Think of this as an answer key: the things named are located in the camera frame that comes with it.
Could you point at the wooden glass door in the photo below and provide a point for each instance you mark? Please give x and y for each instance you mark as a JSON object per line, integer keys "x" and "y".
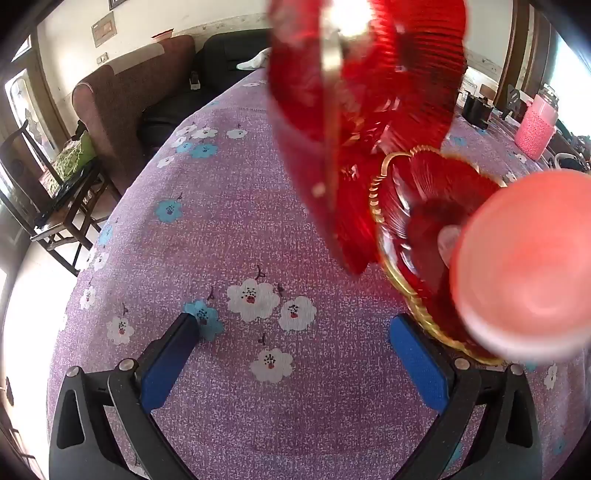
{"x": 27, "y": 101}

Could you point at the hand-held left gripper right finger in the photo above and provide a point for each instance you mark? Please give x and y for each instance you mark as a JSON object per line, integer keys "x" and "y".
{"x": 420, "y": 364}

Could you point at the large red glass plate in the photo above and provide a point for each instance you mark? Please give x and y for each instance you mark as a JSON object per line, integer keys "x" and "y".
{"x": 401, "y": 69}

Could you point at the black and orange patterned cloth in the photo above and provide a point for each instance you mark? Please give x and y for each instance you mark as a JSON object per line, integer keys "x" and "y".
{"x": 572, "y": 164}

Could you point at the black stand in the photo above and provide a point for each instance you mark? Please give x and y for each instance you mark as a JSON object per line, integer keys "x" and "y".
{"x": 510, "y": 99}

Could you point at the pink and white bowl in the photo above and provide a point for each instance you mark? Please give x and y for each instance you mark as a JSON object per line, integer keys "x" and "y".
{"x": 526, "y": 263}

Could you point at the wall plaque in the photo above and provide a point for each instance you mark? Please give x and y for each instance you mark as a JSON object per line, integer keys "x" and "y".
{"x": 104, "y": 28}

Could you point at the dark wooden chair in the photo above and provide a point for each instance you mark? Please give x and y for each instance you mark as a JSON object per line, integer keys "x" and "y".
{"x": 60, "y": 217}

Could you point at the small red dish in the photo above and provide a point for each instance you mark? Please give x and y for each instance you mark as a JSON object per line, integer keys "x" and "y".
{"x": 162, "y": 33}

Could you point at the purple floral tablecloth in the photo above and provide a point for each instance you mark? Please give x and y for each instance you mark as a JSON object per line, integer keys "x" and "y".
{"x": 231, "y": 230}

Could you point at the black bag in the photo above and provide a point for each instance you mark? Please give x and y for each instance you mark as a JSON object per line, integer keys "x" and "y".
{"x": 69, "y": 189}

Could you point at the white cloth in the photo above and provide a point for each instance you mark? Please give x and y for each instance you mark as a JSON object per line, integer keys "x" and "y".
{"x": 254, "y": 61}

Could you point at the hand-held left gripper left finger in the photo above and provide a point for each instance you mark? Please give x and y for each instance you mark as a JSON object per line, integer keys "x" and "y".
{"x": 161, "y": 383}

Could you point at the green cloth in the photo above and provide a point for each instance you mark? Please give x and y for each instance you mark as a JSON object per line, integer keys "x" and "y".
{"x": 74, "y": 154}

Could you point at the black sofa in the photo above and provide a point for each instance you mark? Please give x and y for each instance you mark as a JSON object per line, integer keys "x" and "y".
{"x": 217, "y": 55}

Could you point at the pink knit-sleeved bottle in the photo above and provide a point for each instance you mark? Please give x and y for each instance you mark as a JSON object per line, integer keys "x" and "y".
{"x": 535, "y": 124}

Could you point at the wall switch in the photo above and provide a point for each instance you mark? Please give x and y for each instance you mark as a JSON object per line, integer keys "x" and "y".
{"x": 102, "y": 57}

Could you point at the scalloped red glass plate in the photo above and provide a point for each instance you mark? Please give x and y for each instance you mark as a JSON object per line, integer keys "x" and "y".
{"x": 415, "y": 203}

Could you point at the wooden window frame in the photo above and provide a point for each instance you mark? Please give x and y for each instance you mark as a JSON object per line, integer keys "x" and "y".
{"x": 526, "y": 41}

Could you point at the brown armchair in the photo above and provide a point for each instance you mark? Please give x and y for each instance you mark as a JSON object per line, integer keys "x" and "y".
{"x": 120, "y": 101}

